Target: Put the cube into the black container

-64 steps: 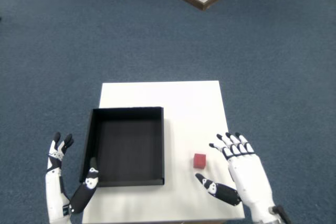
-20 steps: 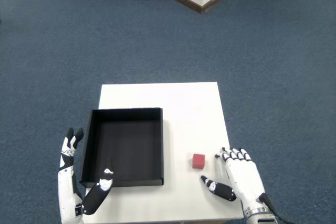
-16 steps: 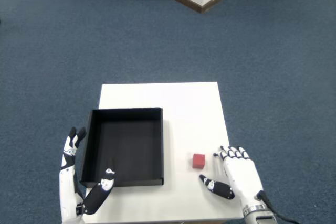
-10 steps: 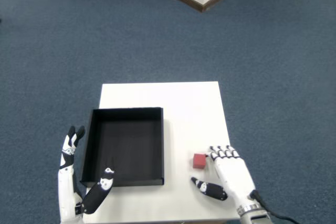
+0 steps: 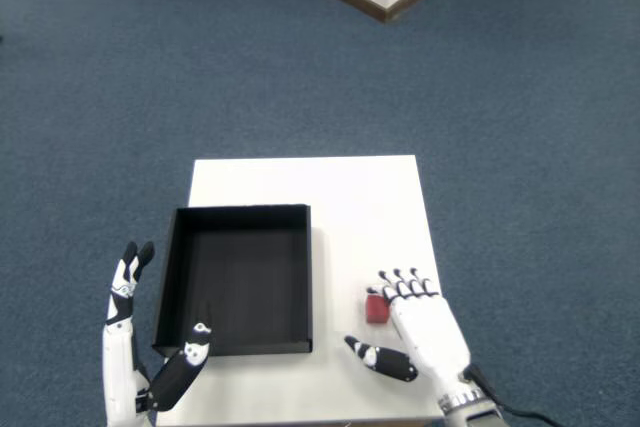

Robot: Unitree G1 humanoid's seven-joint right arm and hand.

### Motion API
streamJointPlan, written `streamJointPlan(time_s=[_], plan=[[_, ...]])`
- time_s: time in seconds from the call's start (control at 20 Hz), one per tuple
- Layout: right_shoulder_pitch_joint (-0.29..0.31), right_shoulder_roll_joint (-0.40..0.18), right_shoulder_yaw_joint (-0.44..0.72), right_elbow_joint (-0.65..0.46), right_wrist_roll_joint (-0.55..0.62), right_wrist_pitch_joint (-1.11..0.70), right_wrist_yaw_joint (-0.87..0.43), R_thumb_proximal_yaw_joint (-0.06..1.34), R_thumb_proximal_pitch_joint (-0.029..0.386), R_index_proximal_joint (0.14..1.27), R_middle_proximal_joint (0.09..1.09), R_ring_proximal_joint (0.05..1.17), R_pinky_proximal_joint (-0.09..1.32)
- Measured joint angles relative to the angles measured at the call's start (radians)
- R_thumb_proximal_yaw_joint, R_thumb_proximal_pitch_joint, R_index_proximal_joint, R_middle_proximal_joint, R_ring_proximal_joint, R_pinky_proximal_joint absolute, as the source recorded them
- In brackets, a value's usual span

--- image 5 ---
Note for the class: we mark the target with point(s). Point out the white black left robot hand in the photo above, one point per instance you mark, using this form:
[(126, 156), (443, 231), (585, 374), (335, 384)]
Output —
[(117, 372)]

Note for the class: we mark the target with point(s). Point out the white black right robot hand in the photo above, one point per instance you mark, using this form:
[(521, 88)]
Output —
[(430, 332)]

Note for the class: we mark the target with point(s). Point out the small red cube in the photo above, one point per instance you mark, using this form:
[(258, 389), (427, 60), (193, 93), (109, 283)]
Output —
[(375, 314)]

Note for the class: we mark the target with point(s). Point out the black open box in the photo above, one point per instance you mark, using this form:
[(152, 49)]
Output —
[(240, 287)]

